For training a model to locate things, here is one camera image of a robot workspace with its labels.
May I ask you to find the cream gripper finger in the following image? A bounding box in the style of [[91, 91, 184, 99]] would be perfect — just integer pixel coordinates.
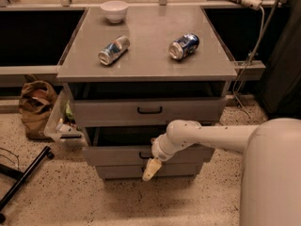
[[142, 158, 162, 182]]

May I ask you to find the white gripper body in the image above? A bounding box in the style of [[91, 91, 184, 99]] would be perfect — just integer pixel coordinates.
[[151, 134, 176, 162]]

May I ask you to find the grey drawer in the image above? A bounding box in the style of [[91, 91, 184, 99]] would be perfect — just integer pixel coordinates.
[[82, 124, 216, 168], [69, 82, 227, 127], [96, 163, 202, 180]]

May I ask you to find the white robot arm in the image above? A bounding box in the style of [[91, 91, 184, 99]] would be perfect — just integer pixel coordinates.
[[143, 118, 301, 226]]

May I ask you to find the grey top drawer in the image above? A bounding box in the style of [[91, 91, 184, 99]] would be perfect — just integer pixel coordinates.
[[69, 82, 227, 127]]

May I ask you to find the grey bottom drawer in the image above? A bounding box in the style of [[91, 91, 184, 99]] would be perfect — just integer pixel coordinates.
[[96, 163, 202, 180]]

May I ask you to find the grey drawer cabinet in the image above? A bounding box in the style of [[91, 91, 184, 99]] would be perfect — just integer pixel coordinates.
[[55, 5, 238, 182]]

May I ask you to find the clear plastic bin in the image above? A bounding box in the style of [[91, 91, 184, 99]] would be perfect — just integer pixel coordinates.
[[44, 90, 87, 148]]

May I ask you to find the blue pepsi can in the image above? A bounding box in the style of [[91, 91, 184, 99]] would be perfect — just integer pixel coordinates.
[[168, 33, 199, 60]]

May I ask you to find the black stand leg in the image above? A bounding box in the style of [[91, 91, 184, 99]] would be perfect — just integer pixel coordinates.
[[0, 146, 55, 224]]

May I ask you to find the silver blue soda can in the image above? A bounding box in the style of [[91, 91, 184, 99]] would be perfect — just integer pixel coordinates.
[[98, 36, 130, 66]]

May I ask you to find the brown paper bag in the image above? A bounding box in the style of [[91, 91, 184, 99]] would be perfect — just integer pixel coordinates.
[[19, 74, 57, 140]]

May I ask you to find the white ceramic bowl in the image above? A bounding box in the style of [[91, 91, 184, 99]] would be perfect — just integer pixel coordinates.
[[101, 1, 129, 23]]

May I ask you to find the grey cable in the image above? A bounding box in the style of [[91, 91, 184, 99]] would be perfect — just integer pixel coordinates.
[[231, 6, 266, 118]]

